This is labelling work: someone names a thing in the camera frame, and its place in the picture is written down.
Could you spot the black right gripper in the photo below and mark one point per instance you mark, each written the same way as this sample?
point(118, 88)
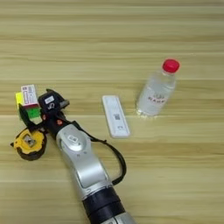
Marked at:
point(55, 124)

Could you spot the yellow black tape measure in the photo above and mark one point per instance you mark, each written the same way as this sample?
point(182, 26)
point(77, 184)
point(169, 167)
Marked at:
point(29, 144)

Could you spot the white rectangular device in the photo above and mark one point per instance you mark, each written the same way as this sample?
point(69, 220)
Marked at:
point(116, 116)

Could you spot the clear bottle with red cap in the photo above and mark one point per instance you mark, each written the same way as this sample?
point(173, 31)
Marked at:
point(156, 93)

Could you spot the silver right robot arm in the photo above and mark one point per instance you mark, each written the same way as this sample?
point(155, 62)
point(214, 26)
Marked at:
point(87, 169)

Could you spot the multicolour puzzle cube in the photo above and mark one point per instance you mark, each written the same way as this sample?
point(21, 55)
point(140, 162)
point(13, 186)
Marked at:
point(33, 112)

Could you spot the small white pink box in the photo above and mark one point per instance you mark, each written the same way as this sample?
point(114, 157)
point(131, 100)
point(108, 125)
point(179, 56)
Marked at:
point(29, 94)

